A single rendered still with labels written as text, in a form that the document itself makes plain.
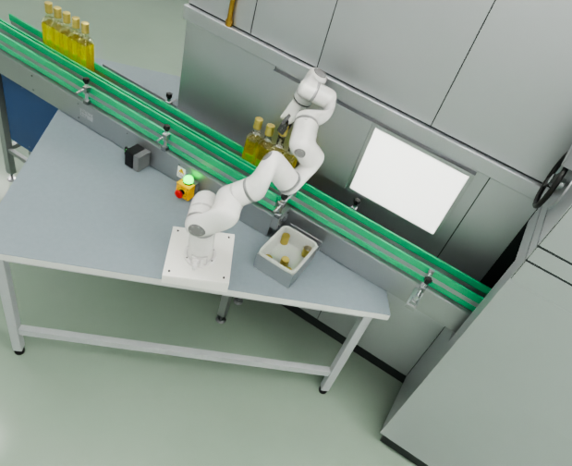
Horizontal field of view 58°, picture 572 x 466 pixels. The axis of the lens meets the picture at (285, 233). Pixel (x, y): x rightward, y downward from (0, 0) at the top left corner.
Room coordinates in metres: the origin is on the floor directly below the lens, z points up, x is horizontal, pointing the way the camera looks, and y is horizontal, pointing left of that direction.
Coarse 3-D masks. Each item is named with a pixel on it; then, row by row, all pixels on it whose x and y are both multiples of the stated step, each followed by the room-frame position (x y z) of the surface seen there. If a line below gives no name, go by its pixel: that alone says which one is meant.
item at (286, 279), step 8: (304, 232) 1.64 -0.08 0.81; (256, 256) 1.41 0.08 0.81; (312, 256) 1.54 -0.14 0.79; (256, 264) 1.41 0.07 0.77; (264, 264) 1.40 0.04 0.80; (272, 264) 1.39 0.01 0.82; (304, 264) 1.46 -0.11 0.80; (264, 272) 1.39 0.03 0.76; (272, 272) 1.38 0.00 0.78; (280, 272) 1.37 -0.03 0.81; (280, 280) 1.37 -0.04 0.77; (288, 280) 1.36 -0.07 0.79
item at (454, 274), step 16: (32, 32) 2.26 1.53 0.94; (96, 64) 2.13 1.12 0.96; (112, 80) 2.11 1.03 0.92; (144, 96) 2.04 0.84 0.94; (176, 112) 1.98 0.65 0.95; (192, 128) 1.95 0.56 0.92; (208, 128) 1.93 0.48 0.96; (224, 144) 1.90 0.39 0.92; (304, 192) 1.77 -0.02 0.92; (320, 192) 1.74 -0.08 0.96; (336, 208) 1.72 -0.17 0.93; (368, 224) 1.67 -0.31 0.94; (400, 240) 1.62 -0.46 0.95; (416, 256) 1.60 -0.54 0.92; (432, 256) 1.58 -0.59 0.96; (448, 272) 1.55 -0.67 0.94; (480, 288) 1.51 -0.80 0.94
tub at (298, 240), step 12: (288, 228) 1.60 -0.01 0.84; (276, 240) 1.54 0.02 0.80; (288, 240) 1.59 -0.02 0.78; (300, 240) 1.58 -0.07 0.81; (312, 240) 1.57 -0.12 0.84; (264, 252) 1.45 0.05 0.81; (276, 252) 1.51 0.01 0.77; (288, 252) 1.53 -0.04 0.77; (300, 252) 1.56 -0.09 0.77; (312, 252) 1.51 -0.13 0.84; (276, 264) 1.38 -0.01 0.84; (288, 264) 1.47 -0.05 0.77; (300, 264) 1.42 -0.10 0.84
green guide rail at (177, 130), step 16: (0, 32) 2.21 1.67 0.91; (16, 32) 2.17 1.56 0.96; (32, 48) 2.14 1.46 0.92; (64, 64) 2.08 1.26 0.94; (96, 80) 2.01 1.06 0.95; (112, 96) 1.99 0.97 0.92; (128, 96) 1.96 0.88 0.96; (144, 112) 1.92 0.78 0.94; (176, 128) 1.87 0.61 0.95; (192, 144) 1.84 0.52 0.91; (208, 144) 1.81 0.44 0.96; (224, 160) 1.79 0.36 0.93
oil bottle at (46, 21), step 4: (44, 4) 2.17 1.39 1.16; (48, 4) 2.17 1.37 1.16; (52, 4) 2.19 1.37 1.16; (48, 8) 2.17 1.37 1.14; (52, 8) 2.18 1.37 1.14; (48, 12) 2.17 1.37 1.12; (52, 12) 2.18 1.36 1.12; (48, 16) 2.17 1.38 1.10; (52, 16) 2.18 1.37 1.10; (44, 20) 2.16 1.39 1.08; (48, 20) 2.16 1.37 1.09; (52, 20) 2.17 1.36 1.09; (44, 24) 2.16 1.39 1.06; (48, 24) 2.15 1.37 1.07; (44, 28) 2.16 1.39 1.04; (48, 28) 2.15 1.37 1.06; (44, 32) 2.16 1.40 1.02; (48, 32) 2.15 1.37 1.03; (44, 36) 2.16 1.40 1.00; (48, 36) 2.15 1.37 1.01; (44, 40) 2.16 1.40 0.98; (48, 40) 2.15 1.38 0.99; (48, 44) 2.15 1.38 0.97
